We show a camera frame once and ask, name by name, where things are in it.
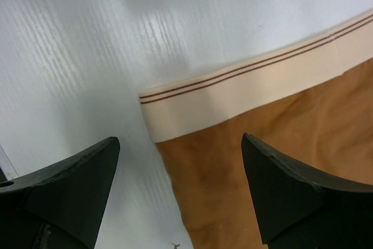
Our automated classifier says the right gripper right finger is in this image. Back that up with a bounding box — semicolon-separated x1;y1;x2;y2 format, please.
241;134;372;248

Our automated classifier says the brown underwear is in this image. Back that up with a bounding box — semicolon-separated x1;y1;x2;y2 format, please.
139;10;372;248

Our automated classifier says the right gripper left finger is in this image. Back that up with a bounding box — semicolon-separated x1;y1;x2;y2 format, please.
1;137;120;248

